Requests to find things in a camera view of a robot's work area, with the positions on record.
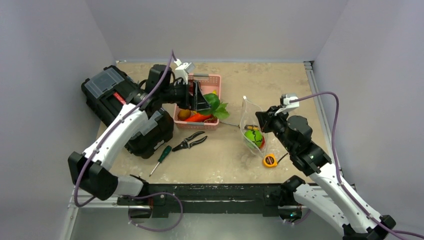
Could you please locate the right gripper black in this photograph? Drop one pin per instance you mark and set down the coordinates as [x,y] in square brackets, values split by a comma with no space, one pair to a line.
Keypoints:
[269,117]

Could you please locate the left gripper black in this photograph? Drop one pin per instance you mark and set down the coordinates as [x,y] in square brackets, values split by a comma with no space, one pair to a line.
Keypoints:
[197,102]

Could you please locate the green toy watermelon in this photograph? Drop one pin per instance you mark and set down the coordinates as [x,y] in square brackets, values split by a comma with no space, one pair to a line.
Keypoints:
[254,136]

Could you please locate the red toy apple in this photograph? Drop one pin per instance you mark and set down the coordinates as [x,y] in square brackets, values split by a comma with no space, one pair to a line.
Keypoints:
[262,143]

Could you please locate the clear zip top bag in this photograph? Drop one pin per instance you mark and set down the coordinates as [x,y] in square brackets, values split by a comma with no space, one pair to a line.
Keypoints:
[248,110]

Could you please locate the green toy leaf vegetable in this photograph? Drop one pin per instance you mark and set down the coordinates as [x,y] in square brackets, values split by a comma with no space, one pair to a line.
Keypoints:
[217,108]

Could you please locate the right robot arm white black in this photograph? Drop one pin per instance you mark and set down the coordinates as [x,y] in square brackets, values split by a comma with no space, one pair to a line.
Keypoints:
[340,205]

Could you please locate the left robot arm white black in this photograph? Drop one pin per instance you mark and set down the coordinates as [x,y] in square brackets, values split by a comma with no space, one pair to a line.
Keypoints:
[135,118]

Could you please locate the black yellow screwdriver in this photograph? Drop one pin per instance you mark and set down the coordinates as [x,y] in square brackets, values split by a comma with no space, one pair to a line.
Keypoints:
[246,127]

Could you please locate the orange toy carrot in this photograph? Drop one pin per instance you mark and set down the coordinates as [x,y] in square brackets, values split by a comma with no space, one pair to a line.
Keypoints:
[198,118]

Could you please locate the brown toy kiwi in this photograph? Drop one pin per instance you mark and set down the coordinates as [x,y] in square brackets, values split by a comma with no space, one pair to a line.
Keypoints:
[184,114]

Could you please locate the pink plastic basket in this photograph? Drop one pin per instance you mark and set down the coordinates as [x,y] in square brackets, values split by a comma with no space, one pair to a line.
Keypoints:
[208,84]

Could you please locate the orange tape measure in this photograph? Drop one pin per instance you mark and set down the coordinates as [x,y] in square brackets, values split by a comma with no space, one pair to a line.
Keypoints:
[270,160]

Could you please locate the black pliers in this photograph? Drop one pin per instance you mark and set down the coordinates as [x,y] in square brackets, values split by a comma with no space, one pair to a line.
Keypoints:
[190,141]

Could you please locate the black tool box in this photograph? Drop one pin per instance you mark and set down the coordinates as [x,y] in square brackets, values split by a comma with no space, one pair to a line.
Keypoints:
[109,90]

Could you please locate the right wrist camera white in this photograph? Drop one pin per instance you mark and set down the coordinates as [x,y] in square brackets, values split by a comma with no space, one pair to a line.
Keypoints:
[288,103]

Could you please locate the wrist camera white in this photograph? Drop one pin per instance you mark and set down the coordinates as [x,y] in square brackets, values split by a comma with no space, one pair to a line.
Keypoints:
[288,103]
[182,70]

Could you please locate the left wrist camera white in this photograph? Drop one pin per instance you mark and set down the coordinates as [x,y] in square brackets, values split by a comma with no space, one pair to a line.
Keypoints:
[182,70]

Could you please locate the green handled screwdriver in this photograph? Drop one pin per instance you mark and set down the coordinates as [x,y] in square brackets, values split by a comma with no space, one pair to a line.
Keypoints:
[162,157]

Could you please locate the aluminium frame rail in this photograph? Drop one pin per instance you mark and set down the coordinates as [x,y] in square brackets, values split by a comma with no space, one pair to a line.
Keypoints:
[326,128]

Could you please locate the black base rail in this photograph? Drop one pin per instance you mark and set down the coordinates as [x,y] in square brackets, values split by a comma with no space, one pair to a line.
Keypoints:
[265,199]

